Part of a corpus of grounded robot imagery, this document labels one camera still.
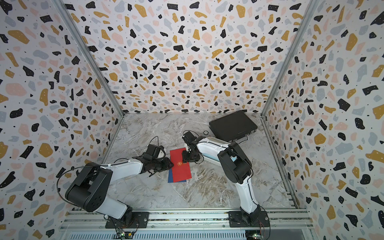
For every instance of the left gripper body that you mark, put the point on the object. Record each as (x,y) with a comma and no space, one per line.
(160,165)

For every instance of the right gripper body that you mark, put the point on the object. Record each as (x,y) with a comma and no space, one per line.
(188,157)

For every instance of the light blue envelope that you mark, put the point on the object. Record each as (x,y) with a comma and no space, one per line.
(211,156)

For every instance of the red envelope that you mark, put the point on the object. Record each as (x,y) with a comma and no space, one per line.
(181,171)

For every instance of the white storage box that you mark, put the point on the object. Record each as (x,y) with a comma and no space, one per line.
(213,146)

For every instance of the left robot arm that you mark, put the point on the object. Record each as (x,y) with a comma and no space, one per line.
(89,190)

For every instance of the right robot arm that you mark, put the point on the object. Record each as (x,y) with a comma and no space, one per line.
(235,164)

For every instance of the black case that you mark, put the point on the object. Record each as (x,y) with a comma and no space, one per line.
(232,127)

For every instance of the aluminium rail frame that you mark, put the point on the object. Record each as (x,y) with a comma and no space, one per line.
(190,224)

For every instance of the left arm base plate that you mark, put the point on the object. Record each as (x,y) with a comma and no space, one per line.
(129,220)

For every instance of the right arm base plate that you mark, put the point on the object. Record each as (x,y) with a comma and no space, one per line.
(240,219)

